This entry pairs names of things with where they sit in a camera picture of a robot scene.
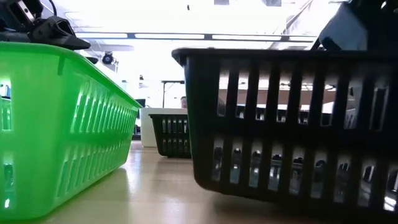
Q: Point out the round black ceiling spotlight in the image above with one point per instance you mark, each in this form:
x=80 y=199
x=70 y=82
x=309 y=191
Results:
x=107 y=58

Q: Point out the green slotted plastic basket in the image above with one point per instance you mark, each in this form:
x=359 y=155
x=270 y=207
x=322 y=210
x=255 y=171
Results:
x=46 y=124

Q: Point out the black slotted plastic basket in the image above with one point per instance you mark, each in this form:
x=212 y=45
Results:
x=200 y=124
x=154 y=134

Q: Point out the person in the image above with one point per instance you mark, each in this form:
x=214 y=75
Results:
x=183 y=102

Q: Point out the white plastic bin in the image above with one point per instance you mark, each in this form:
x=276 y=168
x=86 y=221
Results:
x=145 y=130

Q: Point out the long ceiling light strip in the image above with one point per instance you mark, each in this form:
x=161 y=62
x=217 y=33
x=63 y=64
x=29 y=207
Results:
x=168 y=36

